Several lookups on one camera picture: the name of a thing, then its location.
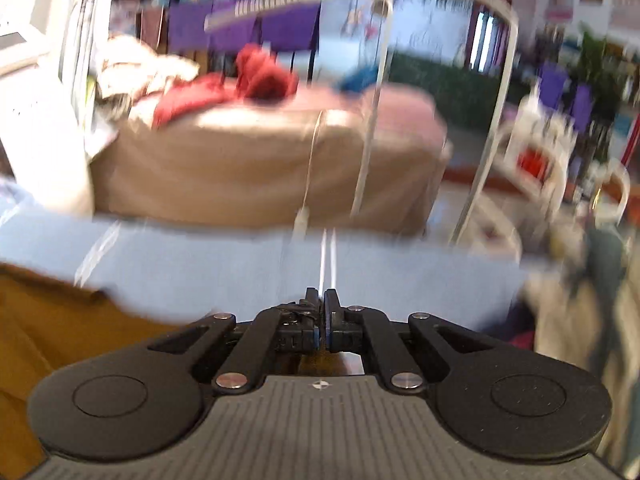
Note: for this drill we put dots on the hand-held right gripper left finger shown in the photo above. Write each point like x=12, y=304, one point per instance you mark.
x=316, y=334

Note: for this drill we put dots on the dark green hedge panel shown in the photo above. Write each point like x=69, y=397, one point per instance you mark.
x=450, y=90

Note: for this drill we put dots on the white patterned cloth pile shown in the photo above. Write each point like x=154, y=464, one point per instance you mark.
x=135, y=70

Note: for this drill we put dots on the white chair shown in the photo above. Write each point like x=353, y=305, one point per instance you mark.
x=540, y=160

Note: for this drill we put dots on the pile of mixed clothes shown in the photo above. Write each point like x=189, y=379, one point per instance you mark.
x=595, y=310

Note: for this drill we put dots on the light blue striped blanket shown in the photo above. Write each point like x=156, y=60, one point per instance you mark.
x=200, y=260

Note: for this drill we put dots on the red garment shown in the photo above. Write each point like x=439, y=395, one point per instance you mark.
x=260, y=77

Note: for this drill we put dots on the beige covered bed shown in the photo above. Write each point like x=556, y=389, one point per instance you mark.
x=250, y=170

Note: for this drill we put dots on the purple hanging cloth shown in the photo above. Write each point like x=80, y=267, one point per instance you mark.
x=190, y=27

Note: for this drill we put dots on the blue cloth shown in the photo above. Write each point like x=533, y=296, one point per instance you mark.
x=361, y=79

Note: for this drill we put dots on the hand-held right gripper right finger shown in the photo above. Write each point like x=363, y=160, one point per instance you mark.
x=333, y=312

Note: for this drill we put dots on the white metal clothes rack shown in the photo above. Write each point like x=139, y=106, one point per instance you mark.
x=504, y=90

